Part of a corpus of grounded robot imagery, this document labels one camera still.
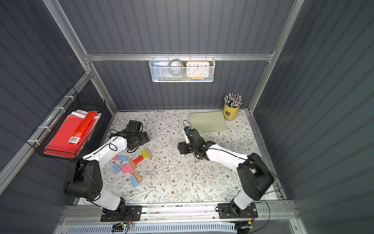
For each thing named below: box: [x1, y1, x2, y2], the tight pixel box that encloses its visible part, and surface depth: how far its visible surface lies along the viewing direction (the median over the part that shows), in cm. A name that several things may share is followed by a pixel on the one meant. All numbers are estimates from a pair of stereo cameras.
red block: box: [132, 155, 145, 165], surface depth 95 cm
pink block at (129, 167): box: [124, 163, 134, 174], surface depth 90 cm
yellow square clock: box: [186, 60, 210, 80], surface depth 91 cm
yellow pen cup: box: [223, 92, 244, 121], surface depth 106 cm
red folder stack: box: [43, 109, 102, 157], surface depth 72 cm
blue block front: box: [130, 175, 139, 187], surface depth 86 cm
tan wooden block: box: [145, 147, 153, 159], surface depth 98 cm
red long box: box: [67, 110, 98, 145], surface depth 74 cm
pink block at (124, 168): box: [119, 163, 129, 175], surface depth 90 cm
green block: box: [140, 149, 149, 159], surface depth 96 cm
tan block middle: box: [128, 158, 137, 170], surface depth 93 cm
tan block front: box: [133, 170, 143, 183], surface depth 88 cm
